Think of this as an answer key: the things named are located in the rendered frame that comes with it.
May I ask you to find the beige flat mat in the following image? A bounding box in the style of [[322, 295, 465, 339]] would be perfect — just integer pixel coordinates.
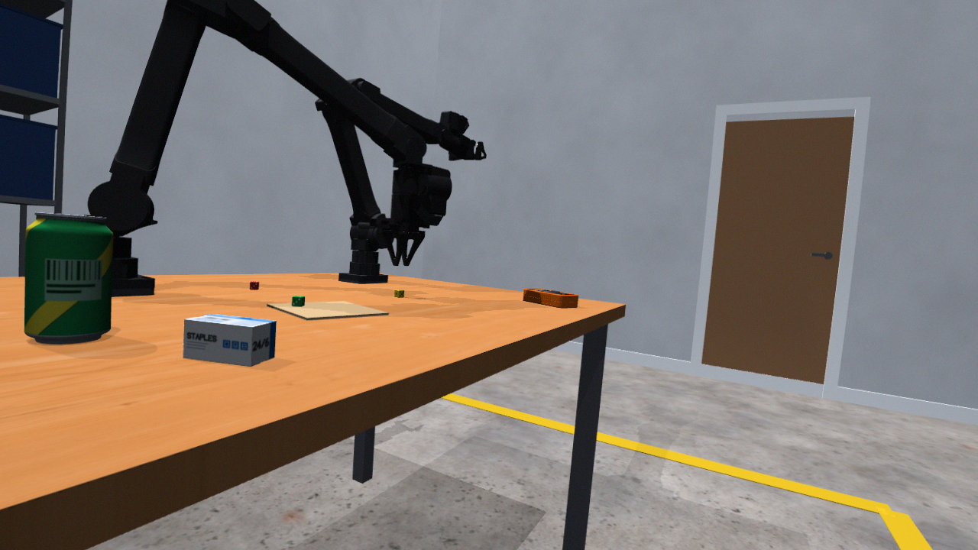
[[267, 301, 389, 321]]

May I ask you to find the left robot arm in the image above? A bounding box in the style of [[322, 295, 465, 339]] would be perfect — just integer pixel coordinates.
[[315, 78, 470, 282]]

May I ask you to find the orange digital multimeter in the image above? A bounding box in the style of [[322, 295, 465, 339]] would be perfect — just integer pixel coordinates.
[[523, 289, 578, 308]]

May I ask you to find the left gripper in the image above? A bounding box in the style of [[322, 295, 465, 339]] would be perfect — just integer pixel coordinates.
[[449, 138, 487, 161]]

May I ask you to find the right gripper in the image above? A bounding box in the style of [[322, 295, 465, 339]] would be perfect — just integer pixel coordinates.
[[376, 192, 429, 266]]

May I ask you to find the green soda can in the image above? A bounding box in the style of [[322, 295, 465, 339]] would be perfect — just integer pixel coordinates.
[[24, 212, 113, 345]]

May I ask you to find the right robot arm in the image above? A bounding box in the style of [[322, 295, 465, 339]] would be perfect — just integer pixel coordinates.
[[84, 0, 452, 290]]

